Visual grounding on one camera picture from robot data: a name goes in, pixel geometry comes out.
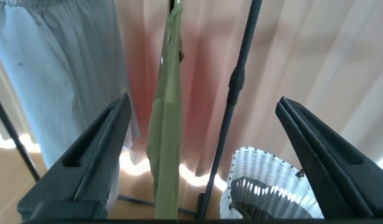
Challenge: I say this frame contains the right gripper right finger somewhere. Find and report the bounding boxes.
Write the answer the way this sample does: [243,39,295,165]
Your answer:
[275,95,383,219]

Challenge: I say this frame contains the beige curtain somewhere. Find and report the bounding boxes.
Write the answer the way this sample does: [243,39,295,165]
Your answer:
[0,0,383,187]

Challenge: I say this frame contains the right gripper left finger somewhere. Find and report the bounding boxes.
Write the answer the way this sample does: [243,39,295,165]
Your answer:
[17,92,133,220]

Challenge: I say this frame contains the black clothes rack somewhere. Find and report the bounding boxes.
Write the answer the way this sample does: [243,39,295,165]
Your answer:
[0,0,264,220]

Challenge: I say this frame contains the white laundry basket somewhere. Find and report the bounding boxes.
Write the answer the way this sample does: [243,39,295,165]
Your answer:
[219,146,325,220]

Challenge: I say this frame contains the green garment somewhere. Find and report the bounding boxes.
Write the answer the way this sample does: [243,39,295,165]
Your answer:
[146,0,185,220]

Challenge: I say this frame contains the pale grey shorts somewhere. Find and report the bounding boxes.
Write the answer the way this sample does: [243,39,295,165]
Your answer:
[0,0,141,213]

